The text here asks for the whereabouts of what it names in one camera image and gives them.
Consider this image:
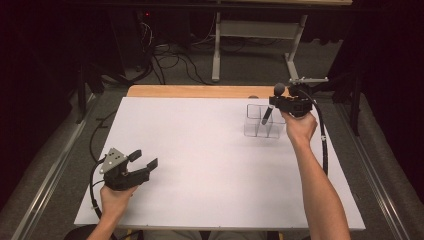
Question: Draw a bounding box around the person's left hand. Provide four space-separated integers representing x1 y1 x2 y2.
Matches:
99 184 139 222

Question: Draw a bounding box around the black floor cable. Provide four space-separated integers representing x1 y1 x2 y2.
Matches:
88 109 118 163

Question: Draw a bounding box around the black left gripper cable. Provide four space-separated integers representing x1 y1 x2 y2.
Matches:
89 156 116 240

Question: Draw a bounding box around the white board sheet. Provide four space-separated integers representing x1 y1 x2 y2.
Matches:
73 96 366 232

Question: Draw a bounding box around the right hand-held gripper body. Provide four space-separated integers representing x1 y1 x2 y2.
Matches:
283 77 329 118

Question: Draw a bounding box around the black metal stand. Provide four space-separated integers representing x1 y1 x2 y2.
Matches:
75 63 105 125
333 71 365 137

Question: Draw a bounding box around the person's right hand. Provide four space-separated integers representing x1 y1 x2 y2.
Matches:
280 111 318 146

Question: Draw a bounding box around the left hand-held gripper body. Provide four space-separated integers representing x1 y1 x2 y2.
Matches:
98 147 151 192

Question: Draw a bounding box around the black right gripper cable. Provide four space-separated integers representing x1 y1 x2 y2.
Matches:
299 89 330 177

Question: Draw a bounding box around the dark computer tower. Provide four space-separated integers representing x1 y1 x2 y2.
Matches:
109 8 158 72

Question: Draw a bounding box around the wooden table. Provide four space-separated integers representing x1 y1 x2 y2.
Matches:
126 84 278 99

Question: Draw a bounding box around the tangle of floor cables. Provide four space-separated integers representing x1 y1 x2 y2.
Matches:
134 19 214 86

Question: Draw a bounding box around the clear acrylic organizer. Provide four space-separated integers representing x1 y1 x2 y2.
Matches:
243 103 287 139

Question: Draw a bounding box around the metal floor rail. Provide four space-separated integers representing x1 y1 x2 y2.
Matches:
333 103 416 240
9 94 101 240

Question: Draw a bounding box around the white metal desk frame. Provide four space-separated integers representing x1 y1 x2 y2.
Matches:
211 11 309 83

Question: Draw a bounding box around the black round stool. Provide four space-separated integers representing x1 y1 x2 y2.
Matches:
63 223 118 240

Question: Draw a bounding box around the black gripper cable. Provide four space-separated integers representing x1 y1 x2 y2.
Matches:
89 156 116 240
299 89 330 177

